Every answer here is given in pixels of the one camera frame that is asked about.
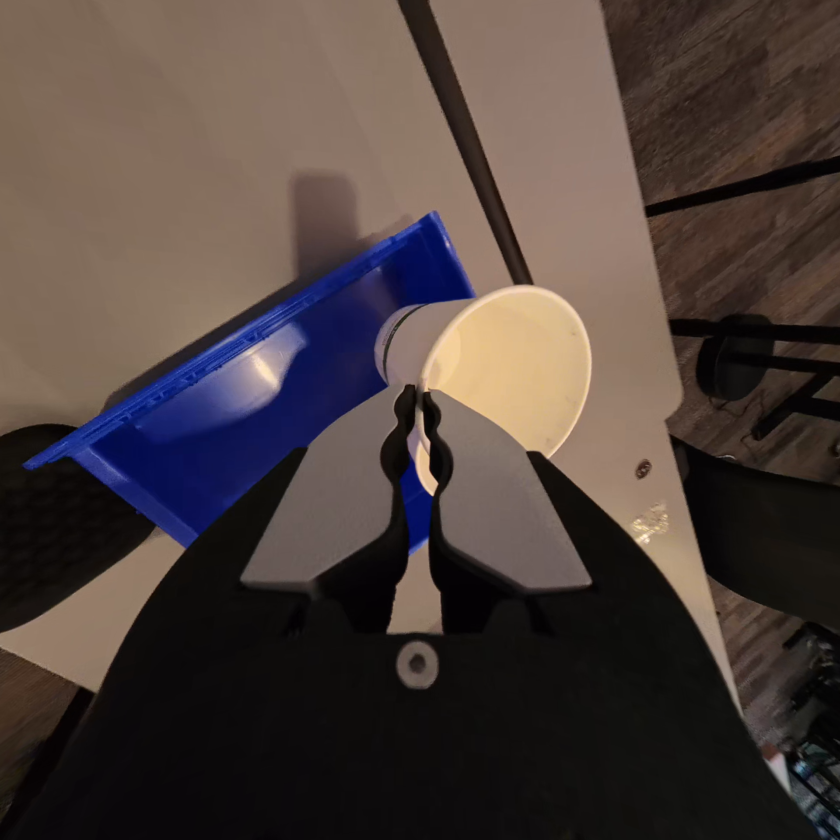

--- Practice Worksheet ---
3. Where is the blue plastic bin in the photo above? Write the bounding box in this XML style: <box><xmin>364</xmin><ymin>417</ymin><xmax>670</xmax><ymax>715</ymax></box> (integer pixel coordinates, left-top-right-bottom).
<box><xmin>24</xmin><ymin>213</ymin><xmax>476</xmax><ymax>546</ymax></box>

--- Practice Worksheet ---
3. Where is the black office chair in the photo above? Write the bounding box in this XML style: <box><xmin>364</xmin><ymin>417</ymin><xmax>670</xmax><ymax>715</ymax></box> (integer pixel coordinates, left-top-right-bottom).
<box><xmin>676</xmin><ymin>440</ymin><xmax>840</xmax><ymax>618</ymax></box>

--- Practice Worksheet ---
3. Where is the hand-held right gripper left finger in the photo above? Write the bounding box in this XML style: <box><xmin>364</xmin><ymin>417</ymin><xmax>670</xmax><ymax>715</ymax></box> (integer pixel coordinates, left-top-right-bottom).
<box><xmin>239</xmin><ymin>384</ymin><xmax>424</xmax><ymax>637</ymax></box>

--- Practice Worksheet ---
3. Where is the black textured pad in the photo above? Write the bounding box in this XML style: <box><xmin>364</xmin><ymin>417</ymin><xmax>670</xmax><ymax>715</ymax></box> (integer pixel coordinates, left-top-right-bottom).
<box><xmin>0</xmin><ymin>423</ymin><xmax>158</xmax><ymax>631</ymax></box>

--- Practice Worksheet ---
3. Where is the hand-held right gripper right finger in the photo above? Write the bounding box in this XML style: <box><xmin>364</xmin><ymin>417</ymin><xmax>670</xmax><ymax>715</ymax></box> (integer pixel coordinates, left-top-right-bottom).
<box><xmin>418</xmin><ymin>388</ymin><xmax>594</xmax><ymax>637</ymax></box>

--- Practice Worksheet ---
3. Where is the white paper cup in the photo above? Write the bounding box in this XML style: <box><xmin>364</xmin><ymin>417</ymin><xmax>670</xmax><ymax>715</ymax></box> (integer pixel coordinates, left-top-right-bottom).
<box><xmin>374</xmin><ymin>285</ymin><xmax>594</xmax><ymax>497</ymax></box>

